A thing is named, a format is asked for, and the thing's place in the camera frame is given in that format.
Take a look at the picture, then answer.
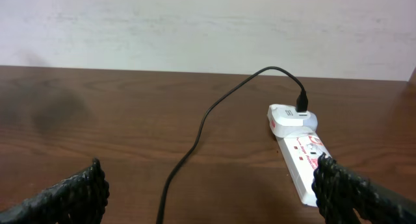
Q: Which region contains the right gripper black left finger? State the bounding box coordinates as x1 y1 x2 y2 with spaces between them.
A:
1 158 110 224

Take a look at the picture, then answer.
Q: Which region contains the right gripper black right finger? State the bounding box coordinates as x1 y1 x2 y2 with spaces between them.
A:
311 154 415 224

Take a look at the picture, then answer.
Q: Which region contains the black charger cable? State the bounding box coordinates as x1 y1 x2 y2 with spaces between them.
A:
155 66 309 224

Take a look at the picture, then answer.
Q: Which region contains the white charger plug adapter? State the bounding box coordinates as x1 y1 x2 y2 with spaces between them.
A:
267 104 318 138

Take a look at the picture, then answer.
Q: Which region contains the white power strip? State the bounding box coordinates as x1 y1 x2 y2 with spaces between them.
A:
276 131 329 206

